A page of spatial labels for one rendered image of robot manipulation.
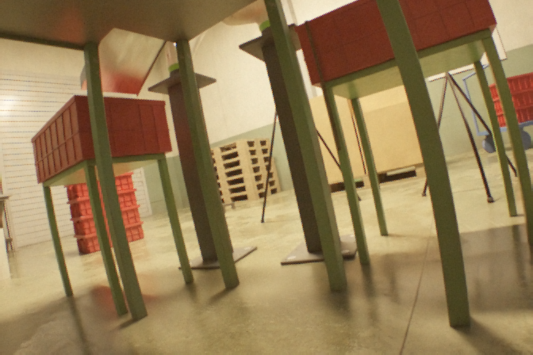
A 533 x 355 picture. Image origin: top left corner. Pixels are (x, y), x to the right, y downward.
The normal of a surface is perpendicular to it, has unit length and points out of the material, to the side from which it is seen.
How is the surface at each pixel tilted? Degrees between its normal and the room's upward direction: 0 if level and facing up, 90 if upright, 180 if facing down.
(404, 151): 90
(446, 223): 90
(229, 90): 90
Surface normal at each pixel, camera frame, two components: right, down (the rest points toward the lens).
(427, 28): -0.54, 0.06
